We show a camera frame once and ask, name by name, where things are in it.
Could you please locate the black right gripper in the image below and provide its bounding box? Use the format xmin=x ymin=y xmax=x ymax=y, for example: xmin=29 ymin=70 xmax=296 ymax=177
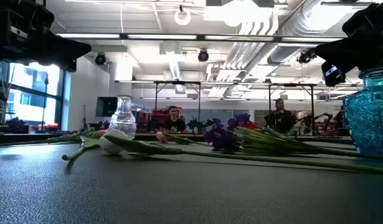
xmin=314 ymin=34 xmax=383 ymax=88

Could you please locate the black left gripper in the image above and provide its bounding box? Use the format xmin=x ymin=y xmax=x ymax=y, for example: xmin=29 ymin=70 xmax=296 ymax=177
xmin=0 ymin=29 xmax=92 ymax=72

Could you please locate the blue cut glass vase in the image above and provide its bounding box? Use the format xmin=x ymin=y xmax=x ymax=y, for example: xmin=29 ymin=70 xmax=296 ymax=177
xmin=343 ymin=67 xmax=383 ymax=157

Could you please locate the dense purple flower bunch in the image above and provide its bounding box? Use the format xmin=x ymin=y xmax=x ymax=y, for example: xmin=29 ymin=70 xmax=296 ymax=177
xmin=203 ymin=123 xmax=360 ymax=156
xmin=210 ymin=112 xmax=344 ymax=147

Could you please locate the clear glass vase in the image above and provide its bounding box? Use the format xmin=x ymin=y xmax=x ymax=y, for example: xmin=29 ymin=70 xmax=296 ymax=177
xmin=109 ymin=95 xmax=137 ymax=141

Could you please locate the black ceiling spotlight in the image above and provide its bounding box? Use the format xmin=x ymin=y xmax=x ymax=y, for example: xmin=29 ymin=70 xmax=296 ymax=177
xmin=95 ymin=52 xmax=108 ymax=66
xmin=197 ymin=49 xmax=210 ymax=63
xmin=296 ymin=49 xmax=317 ymax=65

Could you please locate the black monitor screen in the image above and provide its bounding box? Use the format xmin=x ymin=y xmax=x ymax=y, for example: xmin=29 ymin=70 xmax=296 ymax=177
xmin=95 ymin=96 xmax=118 ymax=118

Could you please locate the black tripod stand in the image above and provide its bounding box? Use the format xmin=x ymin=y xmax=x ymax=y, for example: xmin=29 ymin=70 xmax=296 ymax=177
xmin=81 ymin=104 xmax=88 ymax=132

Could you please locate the person behind robot station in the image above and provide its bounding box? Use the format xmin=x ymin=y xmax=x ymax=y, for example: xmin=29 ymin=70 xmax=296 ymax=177
xmin=265 ymin=98 xmax=297 ymax=134

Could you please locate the overhead LED light bar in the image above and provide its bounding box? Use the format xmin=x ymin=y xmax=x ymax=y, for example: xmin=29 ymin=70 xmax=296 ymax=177
xmin=56 ymin=32 xmax=344 ymax=43

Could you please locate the red storage shelf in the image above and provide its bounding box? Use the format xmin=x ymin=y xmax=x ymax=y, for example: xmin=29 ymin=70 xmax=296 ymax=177
xmin=137 ymin=108 xmax=167 ymax=132

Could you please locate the round white ceiling lamp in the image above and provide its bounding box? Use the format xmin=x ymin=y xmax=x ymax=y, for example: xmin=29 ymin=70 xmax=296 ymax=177
xmin=173 ymin=9 xmax=193 ymax=27

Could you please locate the seated person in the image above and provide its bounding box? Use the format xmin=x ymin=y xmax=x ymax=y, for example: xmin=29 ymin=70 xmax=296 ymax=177
xmin=162 ymin=105 xmax=188 ymax=134

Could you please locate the black metal station frame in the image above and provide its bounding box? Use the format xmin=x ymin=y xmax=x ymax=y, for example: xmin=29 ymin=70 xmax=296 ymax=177
xmin=267 ymin=82 xmax=316 ymax=135
xmin=114 ymin=80 xmax=202 ymax=124

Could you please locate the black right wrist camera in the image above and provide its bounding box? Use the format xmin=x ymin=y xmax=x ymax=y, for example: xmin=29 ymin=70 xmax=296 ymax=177
xmin=342 ymin=2 xmax=383 ymax=37

